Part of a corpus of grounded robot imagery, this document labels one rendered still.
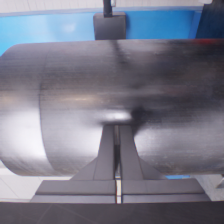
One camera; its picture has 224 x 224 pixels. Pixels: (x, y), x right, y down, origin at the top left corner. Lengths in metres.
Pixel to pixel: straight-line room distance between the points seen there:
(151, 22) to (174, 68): 0.44
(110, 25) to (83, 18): 0.12
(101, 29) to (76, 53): 0.32
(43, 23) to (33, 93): 0.48
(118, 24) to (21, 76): 0.37
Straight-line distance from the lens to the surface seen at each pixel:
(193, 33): 0.63
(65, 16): 0.62
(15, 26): 0.69
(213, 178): 0.66
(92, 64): 0.18
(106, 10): 0.46
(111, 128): 0.15
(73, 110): 0.16
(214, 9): 0.52
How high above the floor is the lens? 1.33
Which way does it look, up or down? 1 degrees up
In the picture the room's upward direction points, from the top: 91 degrees counter-clockwise
